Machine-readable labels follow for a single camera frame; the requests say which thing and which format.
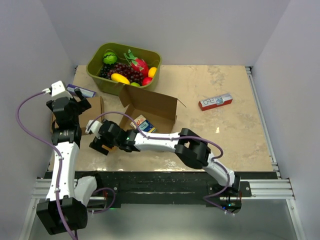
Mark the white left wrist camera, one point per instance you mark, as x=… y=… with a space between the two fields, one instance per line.
x=57 y=90

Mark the black toy grapes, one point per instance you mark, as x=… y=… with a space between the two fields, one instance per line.
x=105 y=71

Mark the green toy lime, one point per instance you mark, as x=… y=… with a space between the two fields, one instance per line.
x=135 y=84

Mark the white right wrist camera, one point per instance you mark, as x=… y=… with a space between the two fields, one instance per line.
x=93 y=127

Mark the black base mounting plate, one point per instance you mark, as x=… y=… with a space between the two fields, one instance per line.
x=155 y=187

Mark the olive green plastic bin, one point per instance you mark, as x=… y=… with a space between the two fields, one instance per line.
x=107 y=85

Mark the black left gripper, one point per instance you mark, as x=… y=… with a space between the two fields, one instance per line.
x=82 y=104

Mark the orange toy fruit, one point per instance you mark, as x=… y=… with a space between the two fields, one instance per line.
x=152 y=72

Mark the closed brown cardboard box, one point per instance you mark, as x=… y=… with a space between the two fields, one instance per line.
x=97 y=108

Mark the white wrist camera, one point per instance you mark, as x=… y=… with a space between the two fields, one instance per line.
x=93 y=127
x=57 y=90

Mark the aluminium frame rail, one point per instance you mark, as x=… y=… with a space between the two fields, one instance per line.
x=271 y=189

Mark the red toy apple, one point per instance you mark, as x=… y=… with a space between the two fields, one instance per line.
x=146 y=81

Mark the dark purple toy grapes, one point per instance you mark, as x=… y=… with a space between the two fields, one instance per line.
x=127 y=71

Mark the red white snack packet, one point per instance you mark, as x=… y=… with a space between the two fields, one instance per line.
x=215 y=102

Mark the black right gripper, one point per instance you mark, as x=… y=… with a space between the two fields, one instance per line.
x=97 y=145

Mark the orange sponge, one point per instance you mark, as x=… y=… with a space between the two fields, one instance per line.
x=110 y=149

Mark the green toy melon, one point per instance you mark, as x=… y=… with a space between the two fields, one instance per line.
x=109 y=58

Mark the purple rectangular box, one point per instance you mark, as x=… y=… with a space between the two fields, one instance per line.
x=85 y=92

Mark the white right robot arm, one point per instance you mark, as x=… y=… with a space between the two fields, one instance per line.
x=194 y=152

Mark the pink toy dragon fruit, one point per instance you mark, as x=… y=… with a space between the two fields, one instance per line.
x=136 y=63

